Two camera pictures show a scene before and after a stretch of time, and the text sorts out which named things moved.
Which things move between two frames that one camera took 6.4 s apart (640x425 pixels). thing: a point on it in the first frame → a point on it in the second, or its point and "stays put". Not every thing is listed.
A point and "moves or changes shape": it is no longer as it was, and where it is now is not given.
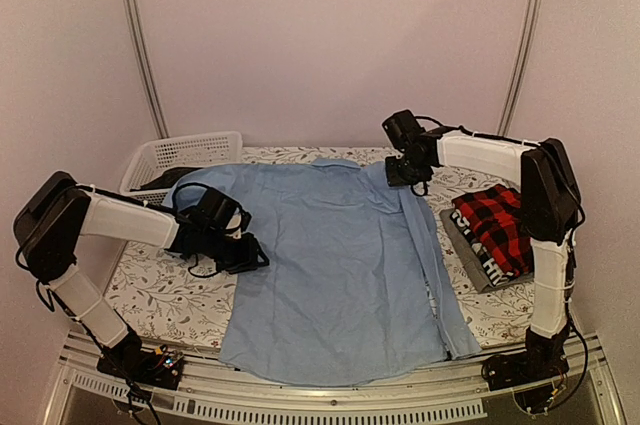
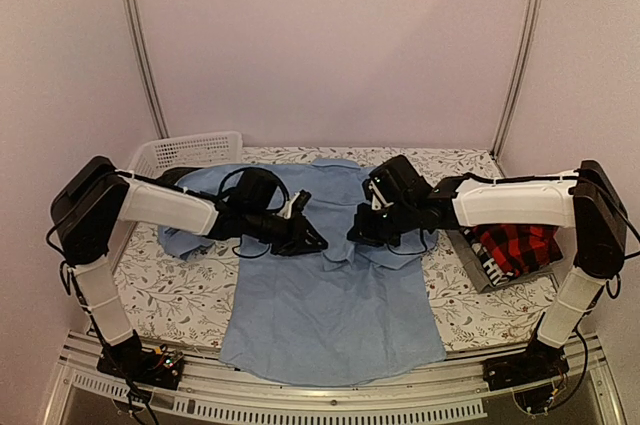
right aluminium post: [524, 53] stays put
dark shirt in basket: [167, 179] stays put
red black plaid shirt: [496, 212] stays put
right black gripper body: [406, 174] → [383, 229]
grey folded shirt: [472, 264] stays put
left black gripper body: [228, 257] → [286, 239]
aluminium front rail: [83, 392] stays put
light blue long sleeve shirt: [354, 289] moves or changes shape
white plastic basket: [183, 152] stays put
